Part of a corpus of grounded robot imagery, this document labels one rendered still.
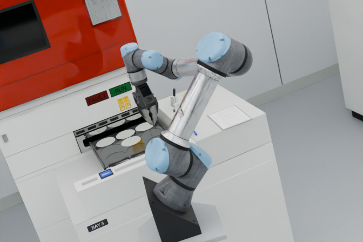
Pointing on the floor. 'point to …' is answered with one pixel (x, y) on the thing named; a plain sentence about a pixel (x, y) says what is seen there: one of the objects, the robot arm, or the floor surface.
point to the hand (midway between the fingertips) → (153, 123)
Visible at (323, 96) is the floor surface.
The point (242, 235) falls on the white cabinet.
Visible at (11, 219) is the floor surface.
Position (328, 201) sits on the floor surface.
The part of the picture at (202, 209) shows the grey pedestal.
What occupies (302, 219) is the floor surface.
